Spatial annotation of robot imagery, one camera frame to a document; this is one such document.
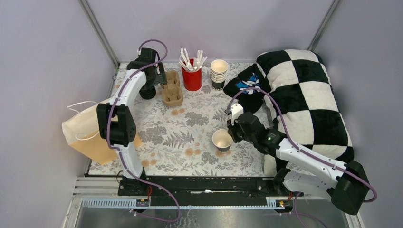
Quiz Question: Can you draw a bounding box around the cardboard cup carrier tray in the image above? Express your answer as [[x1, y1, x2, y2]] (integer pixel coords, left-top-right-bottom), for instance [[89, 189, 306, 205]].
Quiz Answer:
[[161, 70, 183, 107]]

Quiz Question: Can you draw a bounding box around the black paper coffee cup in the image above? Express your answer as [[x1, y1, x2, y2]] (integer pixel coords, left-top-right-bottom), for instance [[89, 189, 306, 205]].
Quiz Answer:
[[211, 129, 233, 152]]

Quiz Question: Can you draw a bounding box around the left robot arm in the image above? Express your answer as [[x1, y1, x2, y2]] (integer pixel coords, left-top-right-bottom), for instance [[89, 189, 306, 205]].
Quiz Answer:
[[96, 48, 167, 196]]

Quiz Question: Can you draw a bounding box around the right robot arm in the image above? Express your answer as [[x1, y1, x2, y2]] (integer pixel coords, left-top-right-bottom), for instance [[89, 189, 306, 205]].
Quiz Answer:
[[226, 111, 370, 215]]

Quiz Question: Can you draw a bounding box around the brown paper takeout bag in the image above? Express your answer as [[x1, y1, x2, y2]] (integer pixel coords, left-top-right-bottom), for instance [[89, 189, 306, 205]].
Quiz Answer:
[[61, 97, 143, 165]]

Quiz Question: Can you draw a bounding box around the stack of black lids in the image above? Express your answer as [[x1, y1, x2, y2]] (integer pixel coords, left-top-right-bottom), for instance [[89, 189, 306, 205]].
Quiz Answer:
[[139, 86, 156, 100]]

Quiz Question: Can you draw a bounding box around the black cloth blue print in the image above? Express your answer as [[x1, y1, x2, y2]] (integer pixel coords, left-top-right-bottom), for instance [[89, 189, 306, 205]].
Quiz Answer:
[[223, 64, 270, 114]]

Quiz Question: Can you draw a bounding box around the red straw holder cup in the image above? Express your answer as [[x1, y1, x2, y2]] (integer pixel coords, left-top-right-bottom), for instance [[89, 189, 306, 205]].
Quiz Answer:
[[179, 61, 202, 91]]

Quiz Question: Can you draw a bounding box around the black white checkered pillow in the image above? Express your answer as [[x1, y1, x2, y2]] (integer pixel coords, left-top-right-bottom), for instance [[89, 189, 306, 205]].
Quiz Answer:
[[256, 49, 355, 163]]

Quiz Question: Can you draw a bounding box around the stack of paper cups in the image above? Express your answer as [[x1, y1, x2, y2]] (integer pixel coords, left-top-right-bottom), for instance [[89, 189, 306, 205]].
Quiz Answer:
[[210, 59, 229, 91]]

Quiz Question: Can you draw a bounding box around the left aluminium frame post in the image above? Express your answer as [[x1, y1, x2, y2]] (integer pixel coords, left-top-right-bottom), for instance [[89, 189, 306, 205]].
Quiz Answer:
[[78, 0, 120, 68]]

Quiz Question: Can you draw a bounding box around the aluminium frame post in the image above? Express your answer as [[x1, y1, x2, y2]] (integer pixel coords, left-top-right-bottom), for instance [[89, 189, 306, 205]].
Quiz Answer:
[[307, 0, 343, 52], [78, 0, 120, 68]]

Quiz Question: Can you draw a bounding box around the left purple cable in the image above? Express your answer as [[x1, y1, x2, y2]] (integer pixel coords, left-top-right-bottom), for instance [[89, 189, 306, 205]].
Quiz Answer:
[[105, 39, 182, 223]]

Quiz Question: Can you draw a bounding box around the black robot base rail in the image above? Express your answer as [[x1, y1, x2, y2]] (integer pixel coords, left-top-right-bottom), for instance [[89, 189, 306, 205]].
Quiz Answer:
[[118, 175, 295, 207]]

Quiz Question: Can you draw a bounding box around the right aluminium frame post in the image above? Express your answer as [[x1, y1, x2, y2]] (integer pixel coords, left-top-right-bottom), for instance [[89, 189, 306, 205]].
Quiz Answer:
[[307, 0, 343, 52]]

